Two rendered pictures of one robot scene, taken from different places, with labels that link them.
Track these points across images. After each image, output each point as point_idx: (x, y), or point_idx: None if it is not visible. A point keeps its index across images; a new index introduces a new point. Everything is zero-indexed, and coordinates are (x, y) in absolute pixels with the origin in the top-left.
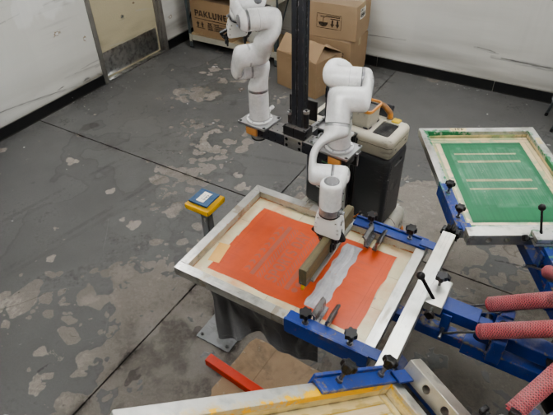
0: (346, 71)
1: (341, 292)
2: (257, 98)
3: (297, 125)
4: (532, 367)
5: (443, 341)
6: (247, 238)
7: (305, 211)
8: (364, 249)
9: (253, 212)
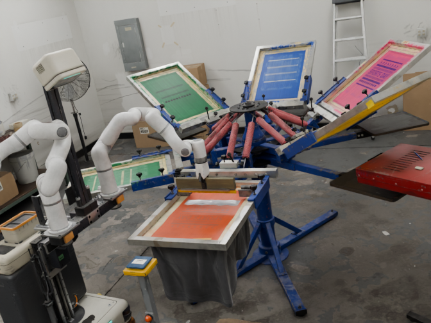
0: (135, 110)
1: (224, 198)
2: (62, 204)
3: (86, 202)
4: None
5: None
6: (185, 234)
7: (156, 218)
8: (188, 198)
9: None
